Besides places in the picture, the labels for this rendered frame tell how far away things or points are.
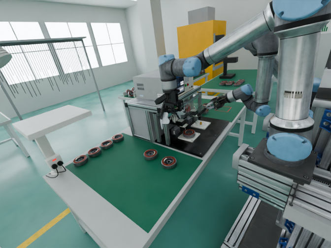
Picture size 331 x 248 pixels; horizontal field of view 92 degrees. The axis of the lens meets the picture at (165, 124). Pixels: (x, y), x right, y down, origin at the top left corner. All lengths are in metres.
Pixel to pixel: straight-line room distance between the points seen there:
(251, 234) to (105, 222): 1.07
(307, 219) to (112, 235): 0.82
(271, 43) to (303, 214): 0.76
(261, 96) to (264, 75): 0.12
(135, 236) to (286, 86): 0.87
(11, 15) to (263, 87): 7.16
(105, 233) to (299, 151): 0.90
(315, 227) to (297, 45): 0.62
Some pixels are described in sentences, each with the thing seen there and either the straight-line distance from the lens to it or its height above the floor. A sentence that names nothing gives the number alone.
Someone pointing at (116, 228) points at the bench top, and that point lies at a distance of 1.00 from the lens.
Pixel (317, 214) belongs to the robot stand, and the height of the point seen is 0.94.
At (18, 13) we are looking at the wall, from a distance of 7.48.
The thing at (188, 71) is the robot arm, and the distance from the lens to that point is 0.68.
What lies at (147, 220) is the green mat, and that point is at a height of 0.75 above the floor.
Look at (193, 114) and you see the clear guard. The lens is 1.22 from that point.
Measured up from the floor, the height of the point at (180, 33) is 1.77.
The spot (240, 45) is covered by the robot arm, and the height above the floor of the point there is 1.51.
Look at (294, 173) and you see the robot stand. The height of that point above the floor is 1.04.
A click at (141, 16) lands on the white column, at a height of 2.34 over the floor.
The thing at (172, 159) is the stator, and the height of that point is 0.78.
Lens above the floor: 1.55
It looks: 26 degrees down
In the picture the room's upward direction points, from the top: 8 degrees counter-clockwise
